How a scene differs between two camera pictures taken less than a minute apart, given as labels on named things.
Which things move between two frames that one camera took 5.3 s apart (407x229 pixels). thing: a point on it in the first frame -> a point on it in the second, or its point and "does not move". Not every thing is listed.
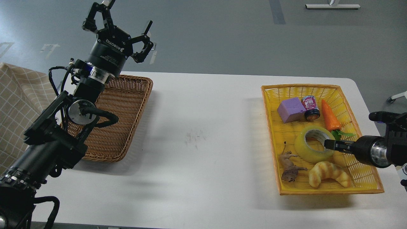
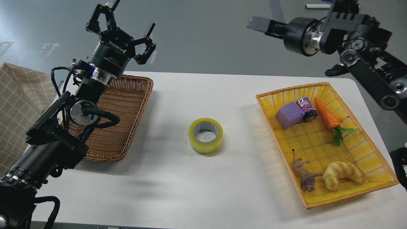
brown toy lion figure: [290, 171] -> [307, 179]
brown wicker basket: [125, 96] does not move
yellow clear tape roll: [306, 153] -> [205, 135]
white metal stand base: [332, 6] does not move
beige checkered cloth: [24, 94] does not move
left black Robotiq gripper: [113, 47] does not move
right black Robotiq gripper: [362, 147] -> [302, 35]
